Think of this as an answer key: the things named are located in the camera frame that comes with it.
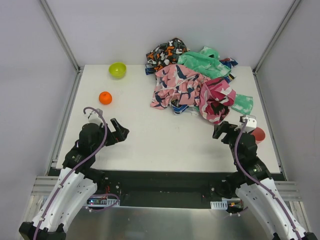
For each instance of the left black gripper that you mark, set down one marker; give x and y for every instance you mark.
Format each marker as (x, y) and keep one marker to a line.
(111, 136)

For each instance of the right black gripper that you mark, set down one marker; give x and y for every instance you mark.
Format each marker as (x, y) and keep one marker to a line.
(227, 134)

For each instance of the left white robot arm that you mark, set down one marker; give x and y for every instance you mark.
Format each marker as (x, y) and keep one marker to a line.
(76, 183)

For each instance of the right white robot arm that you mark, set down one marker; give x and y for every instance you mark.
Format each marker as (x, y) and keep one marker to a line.
(253, 184)

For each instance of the magenta camouflage cloth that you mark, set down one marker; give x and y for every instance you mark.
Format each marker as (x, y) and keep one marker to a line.
(216, 97)

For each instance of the light pink camouflage cloth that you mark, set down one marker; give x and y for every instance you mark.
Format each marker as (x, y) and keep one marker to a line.
(177, 83)

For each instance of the green tie-dye cloth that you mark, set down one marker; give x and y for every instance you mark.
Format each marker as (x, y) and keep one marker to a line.
(207, 62)

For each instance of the black multicolour patterned cloth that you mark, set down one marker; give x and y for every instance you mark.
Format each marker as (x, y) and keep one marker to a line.
(165, 54)

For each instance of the orange fruit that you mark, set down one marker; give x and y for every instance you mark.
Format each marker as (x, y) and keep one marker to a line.
(105, 98)

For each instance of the red plastic cup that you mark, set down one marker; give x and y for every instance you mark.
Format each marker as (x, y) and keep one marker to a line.
(259, 135)

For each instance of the green plastic bowl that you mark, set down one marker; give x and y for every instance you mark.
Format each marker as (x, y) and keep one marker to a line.
(117, 70)

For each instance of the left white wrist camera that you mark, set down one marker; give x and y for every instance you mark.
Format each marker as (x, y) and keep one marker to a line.
(94, 116)

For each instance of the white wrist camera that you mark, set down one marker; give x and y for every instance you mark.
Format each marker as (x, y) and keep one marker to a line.
(94, 116)
(248, 122)

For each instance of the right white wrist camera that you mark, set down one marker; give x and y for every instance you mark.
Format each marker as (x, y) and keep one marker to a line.
(248, 122)

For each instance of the black base frame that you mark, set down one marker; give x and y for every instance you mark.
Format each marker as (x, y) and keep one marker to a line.
(160, 189)

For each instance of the left aluminium frame post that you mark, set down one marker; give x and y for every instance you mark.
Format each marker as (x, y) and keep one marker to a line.
(59, 34)

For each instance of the aluminium frame post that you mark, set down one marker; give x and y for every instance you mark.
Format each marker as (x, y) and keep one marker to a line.
(279, 30)
(59, 34)

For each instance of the right aluminium frame post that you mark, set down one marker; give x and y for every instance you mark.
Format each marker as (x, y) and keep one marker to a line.
(279, 30)

